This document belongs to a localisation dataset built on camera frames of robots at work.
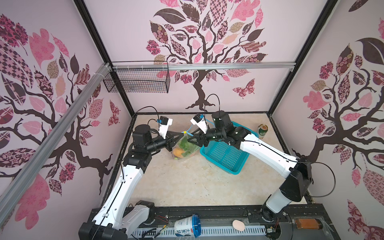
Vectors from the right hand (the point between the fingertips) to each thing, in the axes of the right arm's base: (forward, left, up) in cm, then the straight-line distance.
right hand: (191, 134), depth 72 cm
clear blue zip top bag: (-1, -1, -18) cm, 18 cm away
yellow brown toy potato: (-1, +8, -16) cm, 18 cm away
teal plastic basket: (+2, -22, -29) cm, 36 cm away
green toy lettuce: (-2, +2, -8) cm, 8 cm away
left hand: (-2, +4, +1) cm, 5 cm away
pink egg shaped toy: (-35, -22, -27) cm, 49 cm away
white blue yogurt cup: (-36, +2, -21) cm, 42 cm away
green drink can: (+17, -47, -19) cm, 54 cm away
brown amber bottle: (-35, -56, -26) cm, 71 cm away
